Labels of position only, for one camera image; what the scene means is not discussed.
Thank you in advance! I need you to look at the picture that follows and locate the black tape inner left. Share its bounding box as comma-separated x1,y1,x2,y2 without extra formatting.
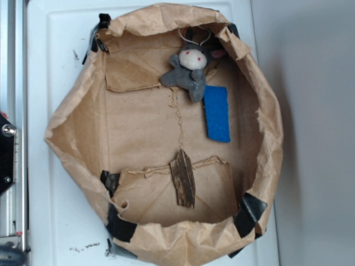
100,170,120,197

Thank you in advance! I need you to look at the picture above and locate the dark brown wood chip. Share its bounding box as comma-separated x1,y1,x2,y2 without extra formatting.
170,149,196,208

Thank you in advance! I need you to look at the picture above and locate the black machine bracket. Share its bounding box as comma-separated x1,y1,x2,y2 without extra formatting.
0,112,16,196

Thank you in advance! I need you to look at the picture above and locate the brown paper bag liner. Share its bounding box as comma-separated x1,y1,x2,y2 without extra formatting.
45,3,283,265

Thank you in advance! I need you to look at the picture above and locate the black tape bottom right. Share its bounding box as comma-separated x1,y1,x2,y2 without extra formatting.
234,193,267,238

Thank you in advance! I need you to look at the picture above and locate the black tape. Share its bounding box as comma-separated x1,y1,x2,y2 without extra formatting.
106,204,138,243
100,170,120,197
227,23,240,39
82,13,111,65
234,193,267,238

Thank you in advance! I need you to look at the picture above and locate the black tape top right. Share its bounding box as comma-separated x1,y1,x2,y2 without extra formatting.
227,23,240,39

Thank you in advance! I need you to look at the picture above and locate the black tape bottom left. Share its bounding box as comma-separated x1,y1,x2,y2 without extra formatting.
106,204,138,243

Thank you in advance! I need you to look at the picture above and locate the black tape top left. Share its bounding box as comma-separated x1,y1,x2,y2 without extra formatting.
82,13,111,65

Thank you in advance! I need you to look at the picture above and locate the grey plush donkey toy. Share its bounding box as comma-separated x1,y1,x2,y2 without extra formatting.
160,28,226,103

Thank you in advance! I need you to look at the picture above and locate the blue rectangular sponge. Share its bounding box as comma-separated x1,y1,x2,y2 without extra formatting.
204,85,231,143

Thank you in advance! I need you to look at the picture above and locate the aluminium frame rail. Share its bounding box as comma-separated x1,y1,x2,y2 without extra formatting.
1,1,31,254

